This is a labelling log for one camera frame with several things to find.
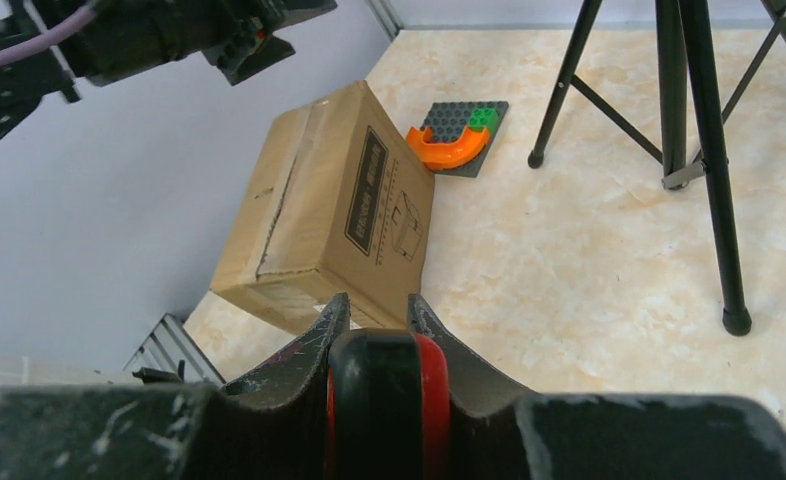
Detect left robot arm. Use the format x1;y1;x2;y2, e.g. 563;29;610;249
0;0;337;140

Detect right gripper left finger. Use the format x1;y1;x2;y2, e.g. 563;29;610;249
0;293;350;479

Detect green toy brick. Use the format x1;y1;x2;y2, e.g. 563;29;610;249
467;108;501;136

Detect black tripod stand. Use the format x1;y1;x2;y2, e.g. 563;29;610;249
527;0;786;337

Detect grey toy brick baseplate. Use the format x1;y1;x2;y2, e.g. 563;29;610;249
407;101;510;178

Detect large cardboard box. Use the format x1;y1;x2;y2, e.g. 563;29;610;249
210;80;435;334

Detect red black utility knife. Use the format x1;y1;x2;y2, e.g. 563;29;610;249
324;329;451;479

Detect orange curved toy piece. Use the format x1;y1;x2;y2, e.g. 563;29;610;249
405;127;491;171

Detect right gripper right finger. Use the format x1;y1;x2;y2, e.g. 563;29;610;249
407;294;786;479

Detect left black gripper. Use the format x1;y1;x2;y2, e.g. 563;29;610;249
202;0;339;87

